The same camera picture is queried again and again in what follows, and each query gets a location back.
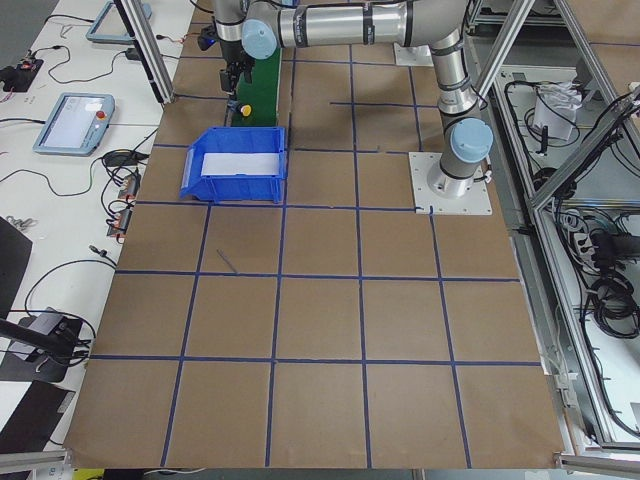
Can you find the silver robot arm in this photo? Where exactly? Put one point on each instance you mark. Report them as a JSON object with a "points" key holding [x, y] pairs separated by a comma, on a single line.
{"points": [[248, 31]]}

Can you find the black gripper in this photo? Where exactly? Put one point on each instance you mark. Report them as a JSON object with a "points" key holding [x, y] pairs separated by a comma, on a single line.
{"points": [[231, 51]]}

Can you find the blue source bin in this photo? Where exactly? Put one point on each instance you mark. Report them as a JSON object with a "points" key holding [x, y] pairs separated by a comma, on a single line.
{"points": [[216, 188]]}

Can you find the white paper bag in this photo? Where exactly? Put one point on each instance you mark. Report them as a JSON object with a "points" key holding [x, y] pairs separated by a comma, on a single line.
{"points": [[556, 109]]}

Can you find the near teach pendant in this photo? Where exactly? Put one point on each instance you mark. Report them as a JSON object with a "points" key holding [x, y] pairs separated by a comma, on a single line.
{"points": [[76, 124]]}

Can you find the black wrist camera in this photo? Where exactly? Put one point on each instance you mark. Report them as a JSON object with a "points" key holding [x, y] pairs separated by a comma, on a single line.
{"points": [[207, 37]]}

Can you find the black monitor stand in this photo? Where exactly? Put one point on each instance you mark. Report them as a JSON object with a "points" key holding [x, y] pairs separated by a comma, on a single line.
{"points": [[43, 345]]}

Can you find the white foam pad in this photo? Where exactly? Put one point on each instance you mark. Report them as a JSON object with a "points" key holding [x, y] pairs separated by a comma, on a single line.
{"points": [[228, 164]]}

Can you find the green conveyor belt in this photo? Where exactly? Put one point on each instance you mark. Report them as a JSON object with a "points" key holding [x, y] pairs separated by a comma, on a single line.
{"points": [[262, 94]]}

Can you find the teach pendant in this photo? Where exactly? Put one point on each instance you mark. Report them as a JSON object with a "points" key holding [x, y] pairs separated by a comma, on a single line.
{"points": [[76, 124], [108, 27]]}

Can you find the far teach pendant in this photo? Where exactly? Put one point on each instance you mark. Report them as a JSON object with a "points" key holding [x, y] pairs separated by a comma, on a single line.
{"points": [[108, 27]]}

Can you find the yellow push button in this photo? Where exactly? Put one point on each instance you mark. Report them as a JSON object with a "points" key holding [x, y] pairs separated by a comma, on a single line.
{"points": [[244, 110]]}

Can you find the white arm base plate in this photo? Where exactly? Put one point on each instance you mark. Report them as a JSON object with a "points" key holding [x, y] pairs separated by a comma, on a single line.
{"points": [[436, 194], [412, 56]]}

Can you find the aluminium frame post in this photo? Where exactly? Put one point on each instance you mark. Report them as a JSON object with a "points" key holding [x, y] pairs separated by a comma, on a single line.
{"points": [[139, 29]]}

